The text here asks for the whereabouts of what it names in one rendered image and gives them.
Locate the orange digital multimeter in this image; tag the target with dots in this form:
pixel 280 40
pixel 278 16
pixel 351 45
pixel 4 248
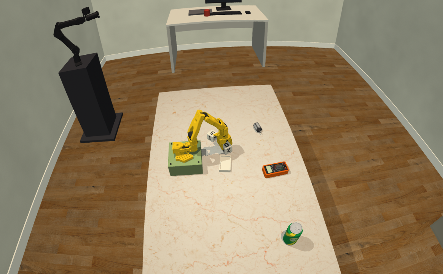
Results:
pixel 276 169

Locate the green drink can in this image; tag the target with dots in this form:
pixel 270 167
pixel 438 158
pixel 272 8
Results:
pixel 293 233

